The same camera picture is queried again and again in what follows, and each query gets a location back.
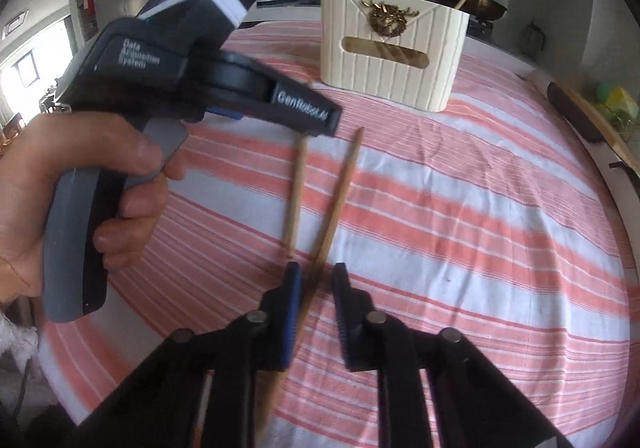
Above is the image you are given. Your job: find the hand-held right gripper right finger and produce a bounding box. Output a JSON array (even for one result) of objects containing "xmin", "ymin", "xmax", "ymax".
[{"xmin": 331, "ymin": 262, "xmax": 571, "ymax": 448}]

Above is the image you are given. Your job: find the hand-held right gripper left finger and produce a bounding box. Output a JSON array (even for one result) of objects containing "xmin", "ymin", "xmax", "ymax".
[{"xmin": 75, "ymin": 262, "xmax": 303, "ymax": 448}]

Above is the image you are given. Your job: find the cream ribbed utensil holder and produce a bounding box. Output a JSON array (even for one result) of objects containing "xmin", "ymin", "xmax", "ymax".
[{"xmin": 319, "ymin": 0, "xmax": 471, "ymax": 113}]

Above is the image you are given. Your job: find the person's left hand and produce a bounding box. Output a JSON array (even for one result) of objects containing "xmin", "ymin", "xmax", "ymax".
[{"xmin": 0, "ymin": 110, "xmax": 188, "ymax": 305}]

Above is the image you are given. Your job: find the bright window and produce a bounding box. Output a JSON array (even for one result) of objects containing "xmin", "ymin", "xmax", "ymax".
[{"xmin": 0, "ymin": 12, "xmax": 76, "ymax": 129}]

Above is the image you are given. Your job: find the pink white striped tablecloth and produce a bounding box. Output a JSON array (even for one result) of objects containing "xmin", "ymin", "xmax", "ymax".
[{"xmin": 37, "ymin": 20, "xmax": 631, "ymax": 448}]

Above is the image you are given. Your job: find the white fluffy cloth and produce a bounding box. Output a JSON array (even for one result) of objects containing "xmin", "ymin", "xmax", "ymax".
[{"xmin": 0, "ymin": 310, "xmax": 41, "ymax": 369}]

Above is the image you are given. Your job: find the long wooden board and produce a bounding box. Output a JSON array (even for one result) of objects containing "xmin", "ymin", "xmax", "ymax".
[{"xmin": 562, "ymin": 85, "xmax": 640, "ymax": 179}]

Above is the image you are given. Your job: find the glass jar with clamp lid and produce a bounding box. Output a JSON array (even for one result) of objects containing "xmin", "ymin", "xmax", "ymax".
[{"xmin": 522, "ymin": 22, "xmax": 545, "ymax": 61}]

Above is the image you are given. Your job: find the yellow green package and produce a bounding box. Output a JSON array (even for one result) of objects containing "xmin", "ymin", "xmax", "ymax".
[{"xmin": 595, "ymin": 82, "xmax": 640, "ymax": 129}]

